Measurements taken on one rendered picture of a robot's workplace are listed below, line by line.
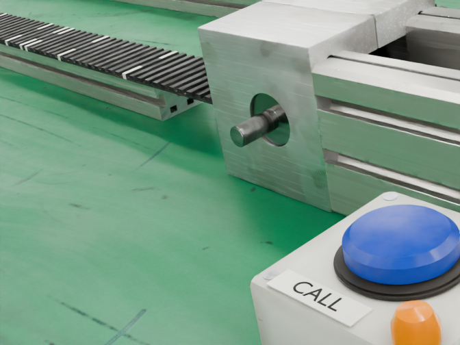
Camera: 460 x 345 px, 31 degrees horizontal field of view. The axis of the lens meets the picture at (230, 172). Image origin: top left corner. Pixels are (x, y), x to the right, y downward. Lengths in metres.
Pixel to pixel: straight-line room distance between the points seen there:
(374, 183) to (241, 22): 0.12
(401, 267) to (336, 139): 0.16
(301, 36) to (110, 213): 0.16
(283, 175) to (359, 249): 0.19
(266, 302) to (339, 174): 0.15
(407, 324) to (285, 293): 0.05
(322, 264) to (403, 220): 0.03
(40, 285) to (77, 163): 0.15
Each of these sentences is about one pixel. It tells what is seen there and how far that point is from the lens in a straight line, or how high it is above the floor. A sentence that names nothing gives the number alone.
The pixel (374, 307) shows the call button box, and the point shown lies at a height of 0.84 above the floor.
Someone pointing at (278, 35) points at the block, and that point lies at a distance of 0.43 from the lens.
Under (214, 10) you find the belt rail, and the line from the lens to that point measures 0.84.
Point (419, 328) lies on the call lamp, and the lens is 0.25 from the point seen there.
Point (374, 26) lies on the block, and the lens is 0.44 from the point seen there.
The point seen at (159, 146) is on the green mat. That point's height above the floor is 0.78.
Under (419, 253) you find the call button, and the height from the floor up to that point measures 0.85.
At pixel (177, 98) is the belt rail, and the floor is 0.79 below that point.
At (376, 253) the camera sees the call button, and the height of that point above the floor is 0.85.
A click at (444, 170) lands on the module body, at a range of 0.38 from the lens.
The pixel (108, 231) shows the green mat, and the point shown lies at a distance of 0.48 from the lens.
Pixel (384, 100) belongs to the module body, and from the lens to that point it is 0.39.
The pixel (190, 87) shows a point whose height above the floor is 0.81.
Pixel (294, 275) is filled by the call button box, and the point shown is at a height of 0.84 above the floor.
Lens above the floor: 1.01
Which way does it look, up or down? 26 degrees down
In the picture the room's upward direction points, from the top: 11 degrees counter-clockwise
